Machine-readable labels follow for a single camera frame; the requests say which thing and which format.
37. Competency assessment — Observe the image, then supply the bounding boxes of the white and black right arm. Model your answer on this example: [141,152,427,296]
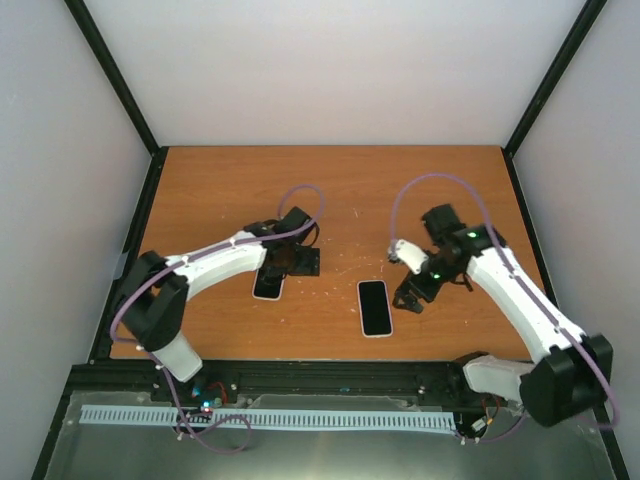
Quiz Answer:
[387,204,613,427]

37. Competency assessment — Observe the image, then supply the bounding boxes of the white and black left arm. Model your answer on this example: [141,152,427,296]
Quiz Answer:
[111,207,320,403]

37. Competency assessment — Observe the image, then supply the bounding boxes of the small black phone white case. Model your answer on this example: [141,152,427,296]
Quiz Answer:
[252,268,284,301]

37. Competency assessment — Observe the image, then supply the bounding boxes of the grey metal front plate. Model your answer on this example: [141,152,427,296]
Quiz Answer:
[37,392,628,479]

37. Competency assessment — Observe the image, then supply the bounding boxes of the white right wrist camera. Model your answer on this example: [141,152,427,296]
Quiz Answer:
[387,239,429,275]

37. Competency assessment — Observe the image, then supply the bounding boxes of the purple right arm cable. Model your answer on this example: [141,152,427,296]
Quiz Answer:
[389,172,622,445]

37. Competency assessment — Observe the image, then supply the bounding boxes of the black aluminium frame rail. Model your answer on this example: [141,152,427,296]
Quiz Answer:
[65,360,493,408]

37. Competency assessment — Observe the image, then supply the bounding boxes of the light blue slotted cable duct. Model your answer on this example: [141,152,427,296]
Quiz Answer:
[79,405,456,435]

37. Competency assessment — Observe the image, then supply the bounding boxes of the black left corner post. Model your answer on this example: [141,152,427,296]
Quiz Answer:
[62,0,169,156]

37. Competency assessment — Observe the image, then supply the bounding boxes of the black corner post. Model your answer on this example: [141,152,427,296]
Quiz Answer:
[503,0,609,151]
[62,0,169,156]

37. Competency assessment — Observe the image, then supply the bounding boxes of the black right corner post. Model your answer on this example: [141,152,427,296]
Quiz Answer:
[503,0,609,151]

